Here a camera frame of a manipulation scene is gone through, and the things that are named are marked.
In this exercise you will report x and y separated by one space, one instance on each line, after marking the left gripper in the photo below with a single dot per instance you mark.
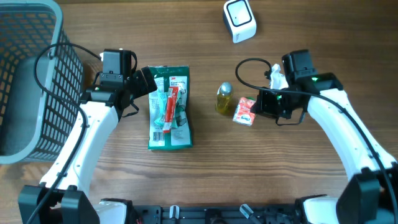
142 88

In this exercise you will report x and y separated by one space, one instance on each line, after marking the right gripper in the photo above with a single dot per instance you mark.
262 107

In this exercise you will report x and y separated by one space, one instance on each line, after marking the red snack stick wrapper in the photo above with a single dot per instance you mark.
172 95

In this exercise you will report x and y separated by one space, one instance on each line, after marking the red tissue pack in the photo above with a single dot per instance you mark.
243 114

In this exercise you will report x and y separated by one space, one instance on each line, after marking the green 3M gloves package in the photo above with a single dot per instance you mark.
180 135

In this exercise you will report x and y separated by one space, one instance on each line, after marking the yellow Vim dish soap bottle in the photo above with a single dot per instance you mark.
223 98

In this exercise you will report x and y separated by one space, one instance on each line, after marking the mint green sachet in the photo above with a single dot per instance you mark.
162 100

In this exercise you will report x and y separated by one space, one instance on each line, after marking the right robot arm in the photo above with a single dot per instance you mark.
371 193

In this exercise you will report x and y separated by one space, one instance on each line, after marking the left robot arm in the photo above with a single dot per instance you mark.
62 195

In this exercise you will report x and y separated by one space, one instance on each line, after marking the white barcode scanner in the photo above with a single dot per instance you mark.
239 20

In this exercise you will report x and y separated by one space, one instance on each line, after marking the grey plastic mesh basket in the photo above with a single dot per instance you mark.
39 70

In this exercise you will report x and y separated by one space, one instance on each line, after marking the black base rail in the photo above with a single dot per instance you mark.
269 214

